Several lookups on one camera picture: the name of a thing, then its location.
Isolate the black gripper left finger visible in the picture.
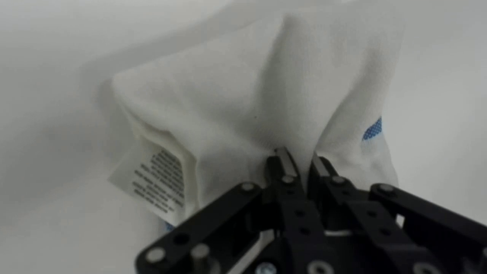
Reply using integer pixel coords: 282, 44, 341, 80
136, 147, 326, 274

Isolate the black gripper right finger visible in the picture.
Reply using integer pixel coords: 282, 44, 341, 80
308, 155, 487, 274

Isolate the white cloth with blue tag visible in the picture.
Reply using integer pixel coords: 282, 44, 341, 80
110, 0, 403, 225

